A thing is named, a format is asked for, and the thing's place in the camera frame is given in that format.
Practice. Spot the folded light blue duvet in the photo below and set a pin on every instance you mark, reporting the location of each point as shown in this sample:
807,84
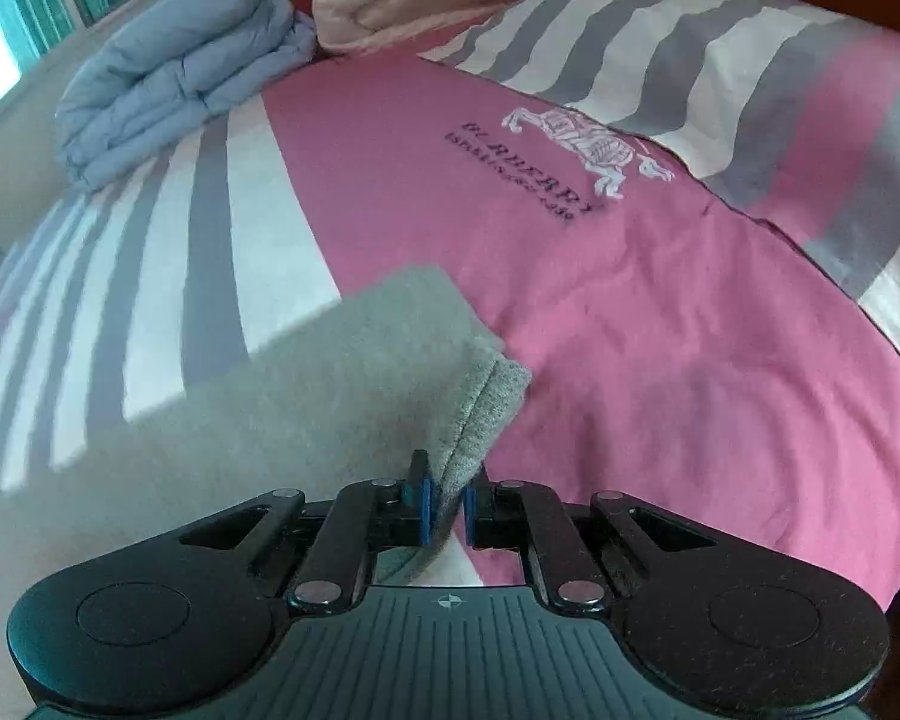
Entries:
172,82

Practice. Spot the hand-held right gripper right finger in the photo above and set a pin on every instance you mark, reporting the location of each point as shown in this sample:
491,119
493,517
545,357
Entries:
471,511

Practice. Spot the striped pillow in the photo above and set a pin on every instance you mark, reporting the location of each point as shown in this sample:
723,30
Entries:
720,82

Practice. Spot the grey pants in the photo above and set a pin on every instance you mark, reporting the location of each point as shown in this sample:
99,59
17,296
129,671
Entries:
307,420

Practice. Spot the striped pink bed sheet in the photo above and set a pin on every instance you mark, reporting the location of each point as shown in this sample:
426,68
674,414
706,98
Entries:
645,330

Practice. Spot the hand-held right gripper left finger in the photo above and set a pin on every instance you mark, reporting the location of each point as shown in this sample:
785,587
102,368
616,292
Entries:
424,501

